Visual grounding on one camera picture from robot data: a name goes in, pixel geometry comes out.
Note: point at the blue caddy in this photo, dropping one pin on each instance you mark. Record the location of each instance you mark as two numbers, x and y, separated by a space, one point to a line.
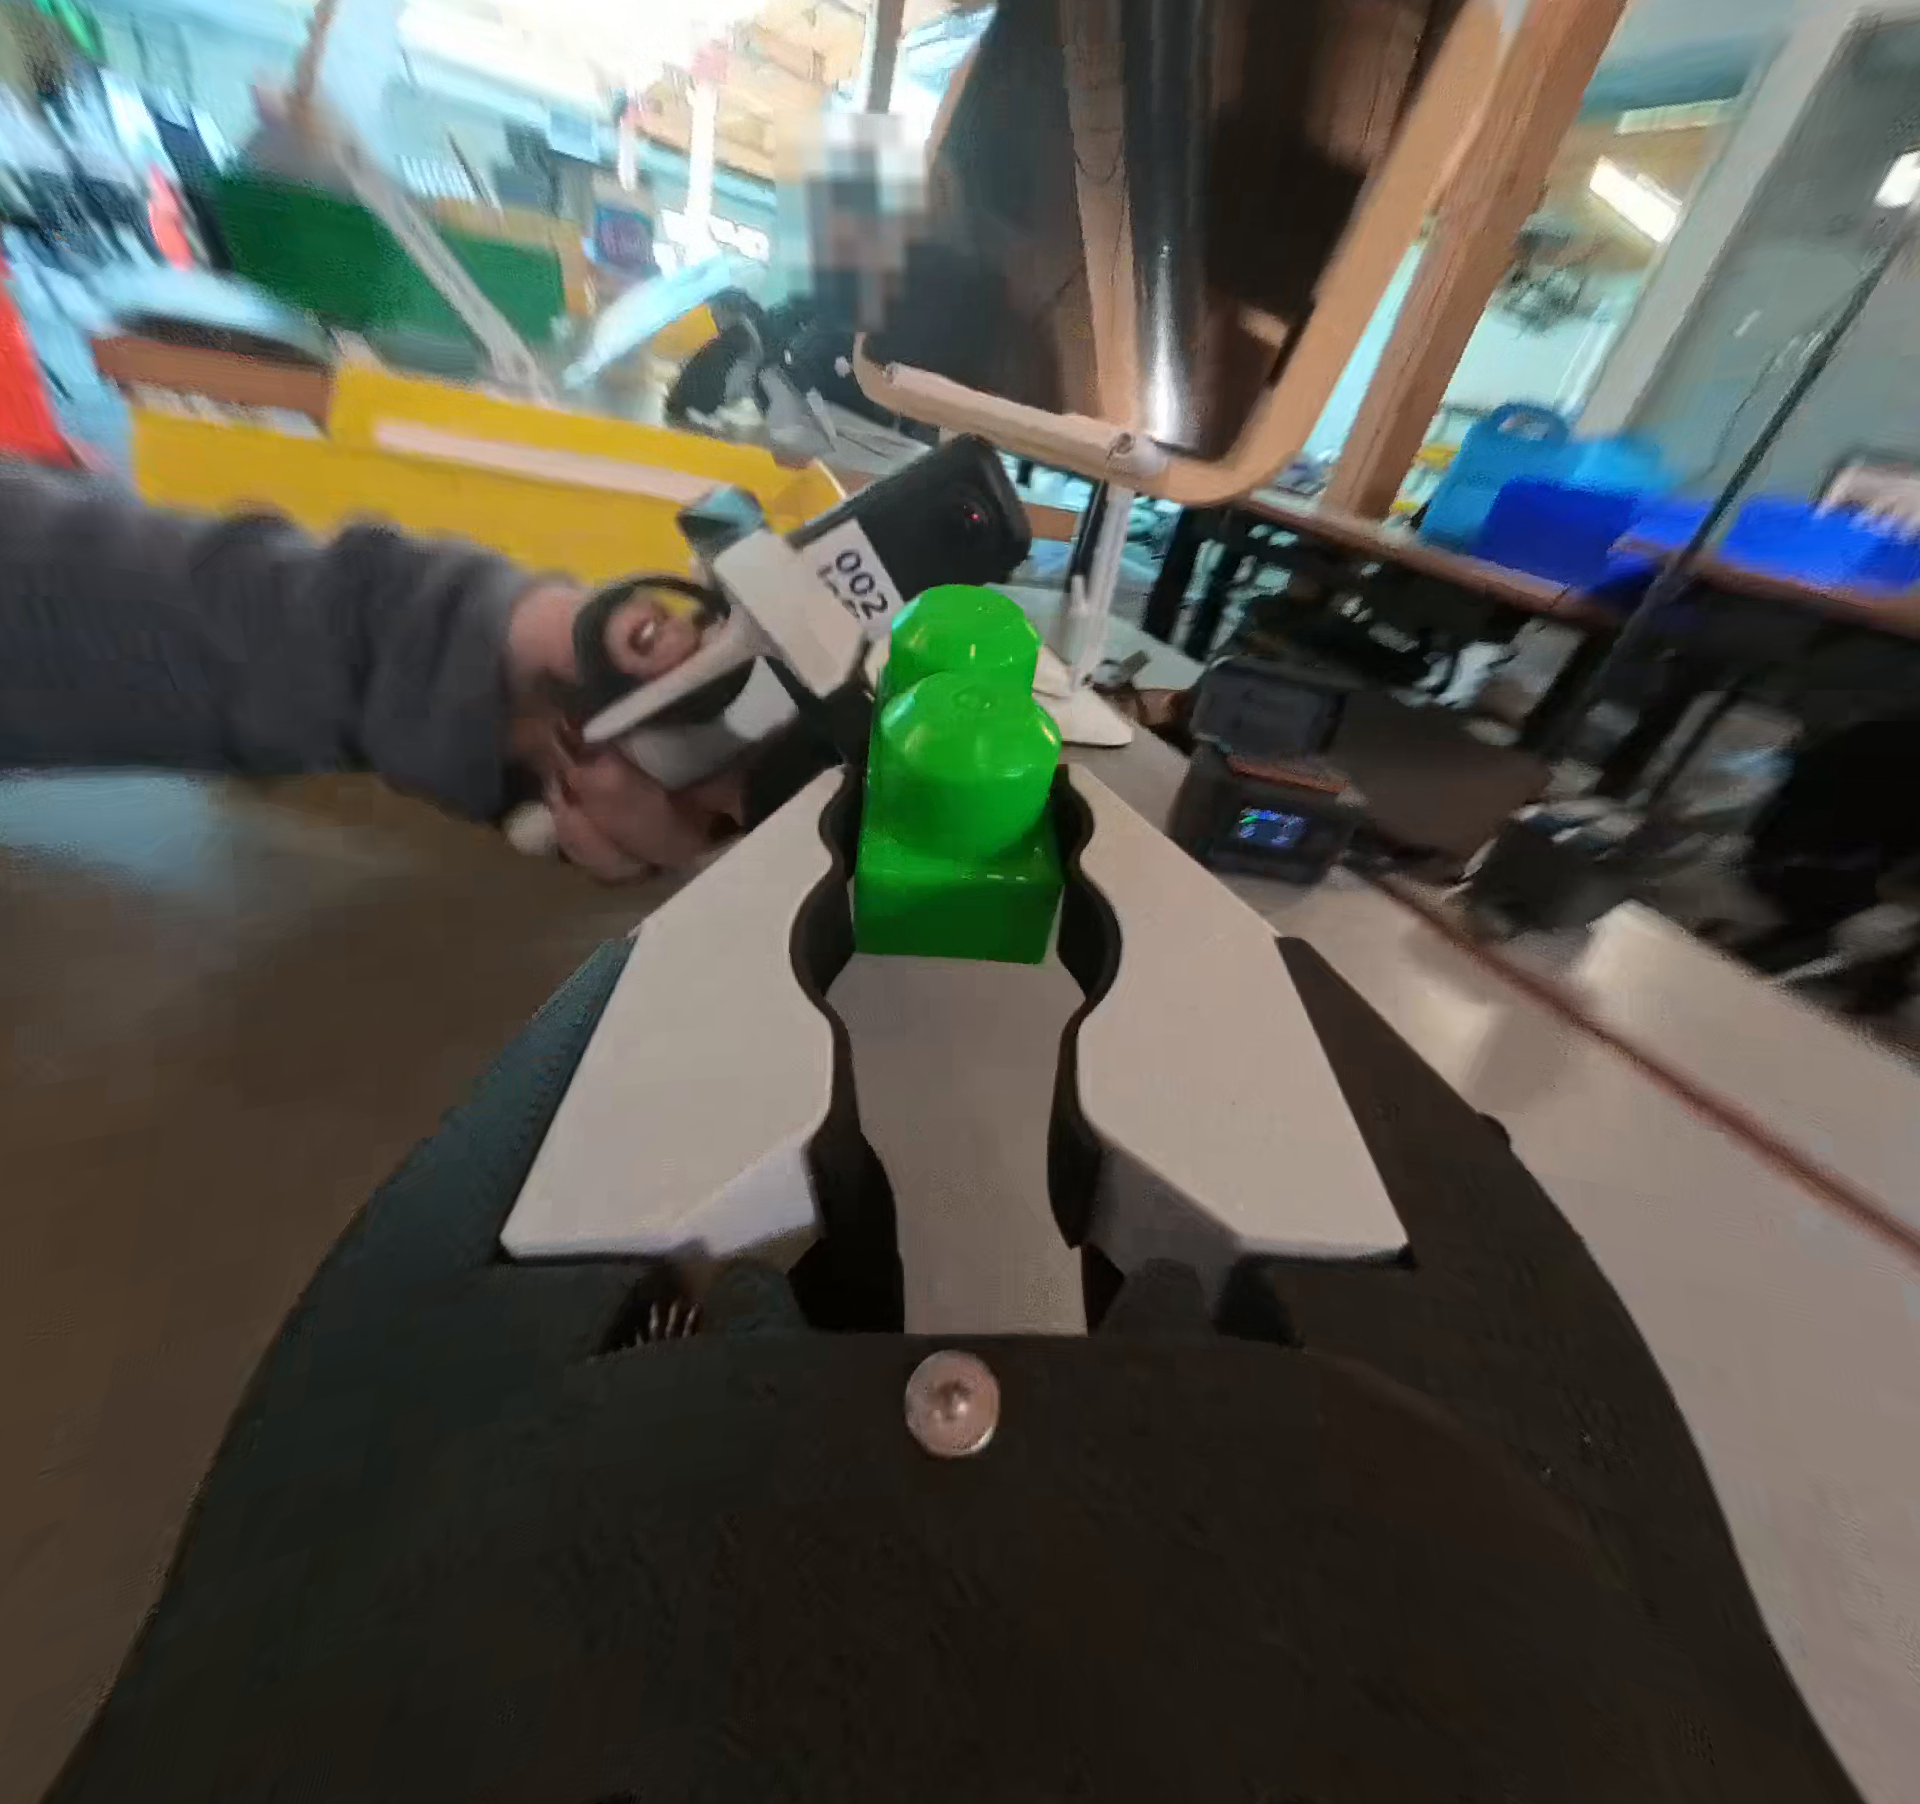
1500 477

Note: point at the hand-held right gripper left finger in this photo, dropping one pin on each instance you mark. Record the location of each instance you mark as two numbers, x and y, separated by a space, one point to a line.
675 1084

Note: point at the small blue bin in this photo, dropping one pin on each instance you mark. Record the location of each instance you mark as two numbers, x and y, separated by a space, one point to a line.
1575 528
1799 545

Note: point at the person's left hand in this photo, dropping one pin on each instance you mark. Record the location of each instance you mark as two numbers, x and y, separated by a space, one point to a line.
546 695

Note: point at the green toy brick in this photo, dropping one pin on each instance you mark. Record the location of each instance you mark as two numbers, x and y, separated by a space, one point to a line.
960 769

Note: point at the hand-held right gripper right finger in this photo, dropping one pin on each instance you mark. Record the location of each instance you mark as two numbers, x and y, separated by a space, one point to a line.
1230 1084

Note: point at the person's left forearm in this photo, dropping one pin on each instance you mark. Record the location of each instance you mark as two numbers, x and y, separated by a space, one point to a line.
225 635

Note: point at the black charger case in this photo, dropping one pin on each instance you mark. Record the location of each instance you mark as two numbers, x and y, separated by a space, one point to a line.
1268 785

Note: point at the green bin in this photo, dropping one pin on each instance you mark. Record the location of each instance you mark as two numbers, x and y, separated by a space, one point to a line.
374 259

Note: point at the yellow plastic bin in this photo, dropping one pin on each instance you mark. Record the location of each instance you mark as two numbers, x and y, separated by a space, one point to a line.
448 486

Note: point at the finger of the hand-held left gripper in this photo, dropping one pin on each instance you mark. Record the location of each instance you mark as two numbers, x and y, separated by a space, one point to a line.
675 687
780 589

